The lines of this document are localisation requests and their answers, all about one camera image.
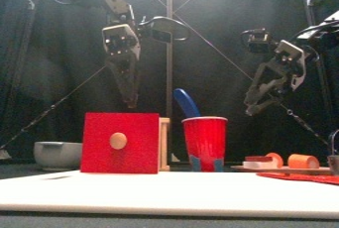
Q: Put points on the orange toy slice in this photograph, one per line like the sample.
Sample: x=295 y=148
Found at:
x=278 y=159

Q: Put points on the white toy block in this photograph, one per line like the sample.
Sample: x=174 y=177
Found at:
x=258 y=165

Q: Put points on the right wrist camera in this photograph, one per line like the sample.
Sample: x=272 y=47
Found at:
x=258 y=42

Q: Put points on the red plastic cup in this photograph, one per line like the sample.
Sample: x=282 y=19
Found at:
x=204 y=139

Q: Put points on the wooden drawer cabinet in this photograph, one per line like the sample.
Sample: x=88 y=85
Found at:
x=164 y=146

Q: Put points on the grey vertical frame pole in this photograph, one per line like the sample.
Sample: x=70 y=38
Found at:
x=170 y=73

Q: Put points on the dark red toy block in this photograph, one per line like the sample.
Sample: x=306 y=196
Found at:
x=258 y=158

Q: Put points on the grey bowl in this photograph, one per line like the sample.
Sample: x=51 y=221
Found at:
x=58 y=154

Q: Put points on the red mat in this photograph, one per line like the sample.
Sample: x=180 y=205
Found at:
x=308 y=178

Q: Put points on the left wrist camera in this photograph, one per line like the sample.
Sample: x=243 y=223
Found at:
x=159 y=33

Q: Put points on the red wooden box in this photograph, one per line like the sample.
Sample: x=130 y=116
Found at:
x=132 y=159

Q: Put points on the white cutting board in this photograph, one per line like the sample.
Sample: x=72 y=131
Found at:
x=167 y=192

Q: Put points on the black backdrop cloth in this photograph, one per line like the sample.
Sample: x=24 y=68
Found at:
x=66 y=56

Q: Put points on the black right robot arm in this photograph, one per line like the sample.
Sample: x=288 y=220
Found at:
x=324 y=33

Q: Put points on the wooden serving board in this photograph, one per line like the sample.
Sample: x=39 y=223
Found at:
x=282 y=170

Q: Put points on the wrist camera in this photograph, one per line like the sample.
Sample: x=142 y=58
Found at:
x=159 y=33
x=258 y=42

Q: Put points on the small white bracket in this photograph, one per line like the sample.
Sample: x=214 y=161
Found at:
x=4 y=155

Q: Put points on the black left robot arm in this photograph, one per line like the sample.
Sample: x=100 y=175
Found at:
x=116 y=2

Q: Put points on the orange toy cylinder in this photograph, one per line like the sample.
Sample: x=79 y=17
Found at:
x=302 y=161

